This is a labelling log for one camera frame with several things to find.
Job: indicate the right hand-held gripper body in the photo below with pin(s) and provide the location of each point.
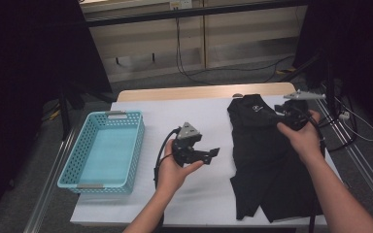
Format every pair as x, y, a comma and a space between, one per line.
293, 113

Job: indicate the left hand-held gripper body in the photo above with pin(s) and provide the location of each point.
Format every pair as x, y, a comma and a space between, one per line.
186, 149

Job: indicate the black shorts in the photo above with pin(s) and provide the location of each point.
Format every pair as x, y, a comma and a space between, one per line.
265, 168

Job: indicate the light blue perforated plastic basket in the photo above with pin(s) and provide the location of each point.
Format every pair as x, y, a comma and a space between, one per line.
107, 152

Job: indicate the person's right hand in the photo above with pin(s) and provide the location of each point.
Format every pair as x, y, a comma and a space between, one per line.
304, 142

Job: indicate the person's left hand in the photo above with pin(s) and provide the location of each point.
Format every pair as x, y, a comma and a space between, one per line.
173, 178

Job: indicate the round table grommet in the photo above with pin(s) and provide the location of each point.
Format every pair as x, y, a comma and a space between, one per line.
237, 95

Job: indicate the white table mat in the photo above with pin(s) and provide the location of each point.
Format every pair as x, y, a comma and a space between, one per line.
191, 113

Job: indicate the white power plug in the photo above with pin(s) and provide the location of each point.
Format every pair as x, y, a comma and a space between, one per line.
344, 115

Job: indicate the light wooden table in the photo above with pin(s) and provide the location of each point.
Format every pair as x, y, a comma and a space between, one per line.
191, 91

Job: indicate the long wooden counter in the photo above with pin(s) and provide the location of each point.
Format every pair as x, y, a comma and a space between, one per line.
239, 32

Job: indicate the black curtain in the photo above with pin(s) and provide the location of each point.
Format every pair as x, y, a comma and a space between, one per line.
362, 48
19, 64

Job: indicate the black stand legs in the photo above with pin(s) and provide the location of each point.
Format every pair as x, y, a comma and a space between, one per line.
65, 110

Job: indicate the black camera stand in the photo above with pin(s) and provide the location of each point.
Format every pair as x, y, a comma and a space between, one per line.
329, 71

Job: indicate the white wall socket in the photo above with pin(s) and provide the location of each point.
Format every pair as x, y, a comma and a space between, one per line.
181, 4

